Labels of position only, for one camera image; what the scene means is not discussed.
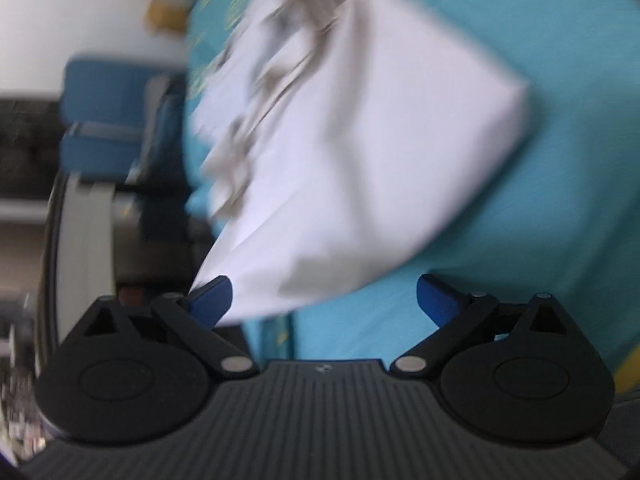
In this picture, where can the bed with teal sheet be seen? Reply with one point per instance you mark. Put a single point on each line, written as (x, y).
(500, 260)

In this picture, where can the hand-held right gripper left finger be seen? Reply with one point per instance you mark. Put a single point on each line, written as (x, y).
(210, 301)

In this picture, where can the blue covered chair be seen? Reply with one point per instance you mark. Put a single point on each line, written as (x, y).
(105, 90)

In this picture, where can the white shirt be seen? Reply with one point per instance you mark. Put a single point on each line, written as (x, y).
(375, 135)

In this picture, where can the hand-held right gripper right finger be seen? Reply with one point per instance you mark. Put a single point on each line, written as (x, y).
(440, 301)

